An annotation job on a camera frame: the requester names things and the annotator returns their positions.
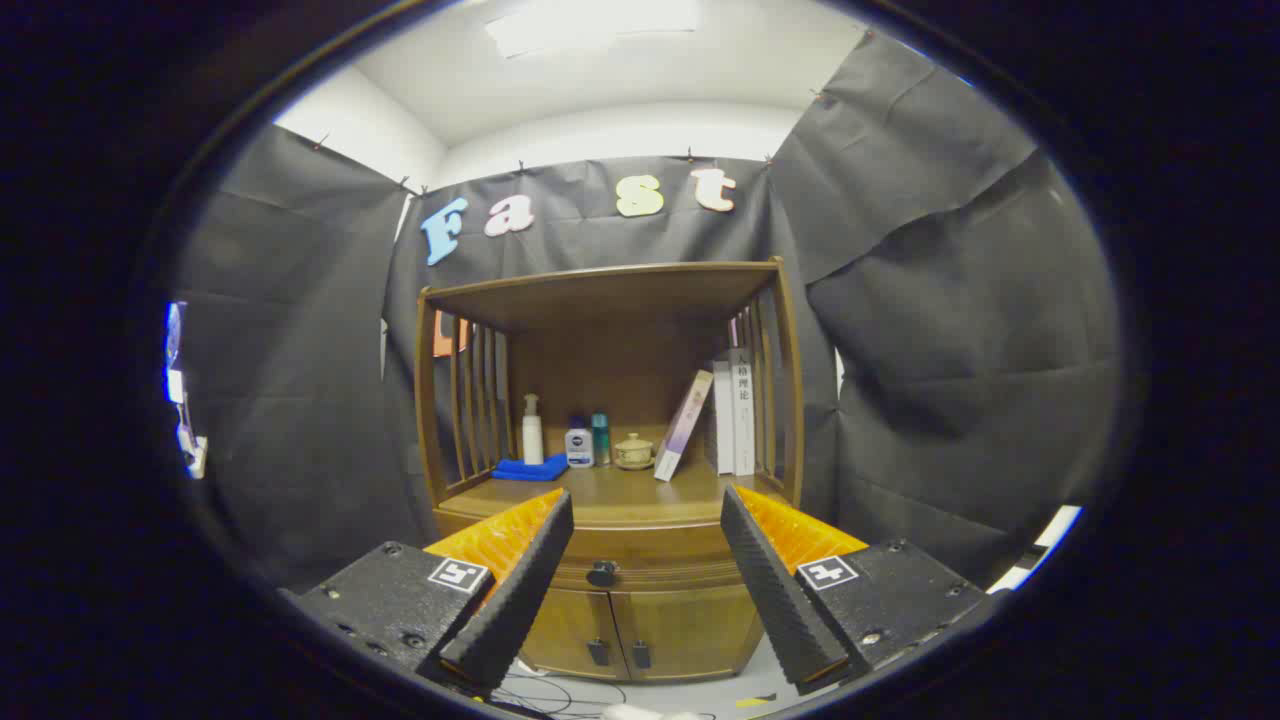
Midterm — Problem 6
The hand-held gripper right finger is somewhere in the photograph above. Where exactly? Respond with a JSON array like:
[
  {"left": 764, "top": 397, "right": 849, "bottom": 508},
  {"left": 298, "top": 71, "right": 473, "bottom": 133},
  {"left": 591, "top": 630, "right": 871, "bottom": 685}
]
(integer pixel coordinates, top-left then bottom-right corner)
[{"left": 720, "top": 485, "right": 1001, "bottom": 696}]

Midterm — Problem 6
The purple and white book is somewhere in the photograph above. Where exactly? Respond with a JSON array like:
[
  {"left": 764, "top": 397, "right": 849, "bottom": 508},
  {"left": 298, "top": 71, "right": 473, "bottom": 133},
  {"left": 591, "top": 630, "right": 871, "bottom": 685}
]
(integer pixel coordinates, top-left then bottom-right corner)
[{"left": 653, "top": 369, "right": 715, "bottom": 483}]

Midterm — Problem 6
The wooden countertop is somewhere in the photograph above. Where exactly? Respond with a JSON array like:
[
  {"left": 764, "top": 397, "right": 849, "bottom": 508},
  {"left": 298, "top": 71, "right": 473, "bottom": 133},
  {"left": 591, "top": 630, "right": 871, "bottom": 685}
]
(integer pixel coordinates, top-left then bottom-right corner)
[{"left": 435, "top": 462, "right": 796, "bottom": 531}]

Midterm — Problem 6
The blue cloth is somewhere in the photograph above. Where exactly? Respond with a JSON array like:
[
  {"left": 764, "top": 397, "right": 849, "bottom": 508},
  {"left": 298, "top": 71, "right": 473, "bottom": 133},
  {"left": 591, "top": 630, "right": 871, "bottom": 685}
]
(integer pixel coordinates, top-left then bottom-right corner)
[{"left": 491, "top": 455, "right": 569, "bottom": 483}]

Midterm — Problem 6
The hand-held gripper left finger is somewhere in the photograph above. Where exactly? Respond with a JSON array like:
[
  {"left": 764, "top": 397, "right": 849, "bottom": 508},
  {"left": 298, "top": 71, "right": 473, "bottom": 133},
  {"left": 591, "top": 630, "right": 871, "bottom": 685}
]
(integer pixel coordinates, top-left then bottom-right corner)
[{"left": 278, "top": 488, "right": 576, "bottom": 693}]

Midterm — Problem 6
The wooden cabinet door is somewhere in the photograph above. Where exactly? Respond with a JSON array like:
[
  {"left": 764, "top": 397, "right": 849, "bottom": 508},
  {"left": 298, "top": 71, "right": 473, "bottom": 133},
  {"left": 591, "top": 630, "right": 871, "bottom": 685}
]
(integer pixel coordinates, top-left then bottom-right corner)
[
  {"left": 518, "top": 588, "right": 614, "bottom": 681},
  {"left": 610, "top": 586, "right": 763, "bottom": 684}
]

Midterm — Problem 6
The white book with black lettering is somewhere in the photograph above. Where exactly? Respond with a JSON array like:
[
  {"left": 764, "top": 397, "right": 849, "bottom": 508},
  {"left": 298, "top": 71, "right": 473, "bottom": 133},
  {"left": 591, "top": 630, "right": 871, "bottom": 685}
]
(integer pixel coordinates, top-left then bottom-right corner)
[{"left": 730, "top": 347, "right": 757, "bottom": 477}]

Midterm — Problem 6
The white pump bottle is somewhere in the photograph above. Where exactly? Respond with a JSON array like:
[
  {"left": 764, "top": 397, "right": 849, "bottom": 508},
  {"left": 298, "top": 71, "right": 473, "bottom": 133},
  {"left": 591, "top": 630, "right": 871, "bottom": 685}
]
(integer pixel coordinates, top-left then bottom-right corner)
[{"left": 520, "top": 393, "right": 546, "bottom": 467}]

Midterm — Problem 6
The wooden cabinet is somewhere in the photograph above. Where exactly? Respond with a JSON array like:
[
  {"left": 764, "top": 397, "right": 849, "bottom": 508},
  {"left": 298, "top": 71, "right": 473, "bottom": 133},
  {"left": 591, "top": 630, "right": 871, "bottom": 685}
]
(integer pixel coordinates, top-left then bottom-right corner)
[{"left": 415, "top": 260, "right": 806, "bottom": 686}]

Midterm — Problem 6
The tangle of black cables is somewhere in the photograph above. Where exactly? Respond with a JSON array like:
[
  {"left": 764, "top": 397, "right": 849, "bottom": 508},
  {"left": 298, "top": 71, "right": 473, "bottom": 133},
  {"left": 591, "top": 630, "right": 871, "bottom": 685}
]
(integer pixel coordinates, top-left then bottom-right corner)
[{"left": 498, "top": 668, "right": 721, "bottom": 719}]

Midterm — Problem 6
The wooden drawer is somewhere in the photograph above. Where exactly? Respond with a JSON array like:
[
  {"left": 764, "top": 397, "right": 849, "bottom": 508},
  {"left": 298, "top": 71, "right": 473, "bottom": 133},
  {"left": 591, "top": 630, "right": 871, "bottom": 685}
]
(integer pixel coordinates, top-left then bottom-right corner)
[{"left": 435, "top": 515, "right": 791, "bottom": 593}]

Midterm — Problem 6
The black and white striped board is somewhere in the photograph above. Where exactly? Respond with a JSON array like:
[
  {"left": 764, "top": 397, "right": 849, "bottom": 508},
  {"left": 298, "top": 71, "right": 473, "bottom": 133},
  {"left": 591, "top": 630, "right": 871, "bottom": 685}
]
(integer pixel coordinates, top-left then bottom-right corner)
[{"left": 985, "top": 505, "right": 1084, "bottom": 594}]

